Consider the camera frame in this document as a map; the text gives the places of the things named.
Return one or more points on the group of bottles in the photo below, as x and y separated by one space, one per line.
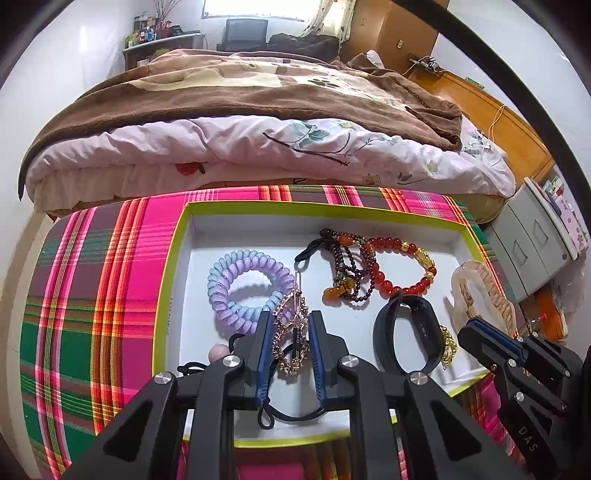
145 32

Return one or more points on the desk with shelf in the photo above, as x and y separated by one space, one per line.
138 55

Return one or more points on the cream hair claw clip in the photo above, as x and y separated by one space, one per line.
480 286

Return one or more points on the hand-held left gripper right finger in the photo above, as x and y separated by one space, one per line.
318 364

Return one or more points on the grey drawer cabinet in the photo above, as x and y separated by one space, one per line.
526 249

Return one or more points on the floral box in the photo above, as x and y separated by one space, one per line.
572 221

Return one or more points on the dried branches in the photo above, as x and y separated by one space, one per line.
161 9

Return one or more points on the dark brown cloth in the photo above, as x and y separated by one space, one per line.
302 46

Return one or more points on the window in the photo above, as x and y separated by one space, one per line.
258 8

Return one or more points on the bed with brown blanket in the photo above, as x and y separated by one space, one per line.
184 101

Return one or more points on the pink green plaid cloth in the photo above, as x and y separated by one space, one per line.
92 300

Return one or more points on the pale floral quilt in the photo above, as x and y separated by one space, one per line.
231 143

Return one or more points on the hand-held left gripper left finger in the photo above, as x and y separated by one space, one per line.
264 360

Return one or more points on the yellow cardboard box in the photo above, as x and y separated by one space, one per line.
258 230

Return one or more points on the wooden headboard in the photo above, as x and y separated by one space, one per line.
471 106

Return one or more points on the black chair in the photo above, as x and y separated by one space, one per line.
244 32

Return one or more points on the black wristband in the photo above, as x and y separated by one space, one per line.
431 332

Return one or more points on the orange bag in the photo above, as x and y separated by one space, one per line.
551 316

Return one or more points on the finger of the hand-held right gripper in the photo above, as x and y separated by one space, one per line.
485 348
501 334

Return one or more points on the floral curtain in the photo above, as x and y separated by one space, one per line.
330 18

